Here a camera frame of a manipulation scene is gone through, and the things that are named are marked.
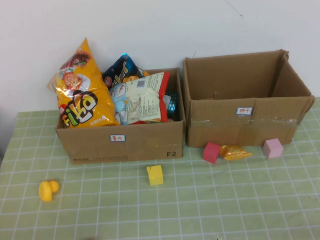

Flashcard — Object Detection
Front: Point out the red foam cube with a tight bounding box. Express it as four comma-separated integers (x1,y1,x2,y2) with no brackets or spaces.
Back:
202,142,221,165

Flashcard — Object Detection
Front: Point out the small orange snack packet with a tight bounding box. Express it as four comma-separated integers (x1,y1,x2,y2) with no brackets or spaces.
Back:
219,144,253,161

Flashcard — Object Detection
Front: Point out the white and red snack bag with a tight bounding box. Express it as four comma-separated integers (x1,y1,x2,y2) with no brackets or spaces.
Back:
109,71,171,125

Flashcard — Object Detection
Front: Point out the dark blue snack bag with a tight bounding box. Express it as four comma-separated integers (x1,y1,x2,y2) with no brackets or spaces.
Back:
101,52,145,88

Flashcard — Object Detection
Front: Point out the teal polka dot package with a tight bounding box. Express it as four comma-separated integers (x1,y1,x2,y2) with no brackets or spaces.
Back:
163,89,180,120

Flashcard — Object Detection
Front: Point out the cardboard box with F2 print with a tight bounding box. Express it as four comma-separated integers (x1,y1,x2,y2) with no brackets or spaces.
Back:
55,66,186,165

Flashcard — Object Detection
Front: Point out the yellow foam cube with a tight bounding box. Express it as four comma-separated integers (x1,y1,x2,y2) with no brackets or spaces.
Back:
146,164,165,187

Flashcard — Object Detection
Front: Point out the taped cardboard box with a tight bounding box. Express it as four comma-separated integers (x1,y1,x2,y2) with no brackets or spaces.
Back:
182,49,316,149

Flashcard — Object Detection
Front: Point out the large orange Fiko chip bag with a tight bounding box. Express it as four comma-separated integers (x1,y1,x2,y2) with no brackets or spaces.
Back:
46,37,121,129

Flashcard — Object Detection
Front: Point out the green checked tablecloth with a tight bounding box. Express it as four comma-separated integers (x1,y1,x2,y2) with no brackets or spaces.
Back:
0,96,320,240

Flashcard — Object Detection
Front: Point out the clear packing tape strip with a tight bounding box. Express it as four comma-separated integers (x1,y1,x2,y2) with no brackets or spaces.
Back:
191,116,305,129

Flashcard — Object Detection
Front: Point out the pink foam cube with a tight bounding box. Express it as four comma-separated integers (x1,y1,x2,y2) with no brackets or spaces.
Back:
262,138,284,159

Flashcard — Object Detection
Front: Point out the yellow rubber duck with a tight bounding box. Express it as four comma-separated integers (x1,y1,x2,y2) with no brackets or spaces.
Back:
38,178,60,203

